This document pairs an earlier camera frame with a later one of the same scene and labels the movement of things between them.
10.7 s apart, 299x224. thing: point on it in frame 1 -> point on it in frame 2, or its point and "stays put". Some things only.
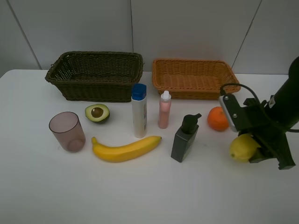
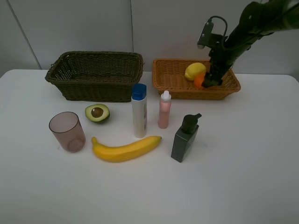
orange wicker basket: [193, 79] stays put
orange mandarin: [217, 119] -> [198, 80]
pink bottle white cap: [164, 109] stays put
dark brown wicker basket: [96, 76] stays put
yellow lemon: [243, 147] -> [193, 69]
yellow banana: [126, 152] stays put
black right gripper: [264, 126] -> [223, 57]
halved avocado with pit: [97, 113] stays put
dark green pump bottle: [185, 137] stays put
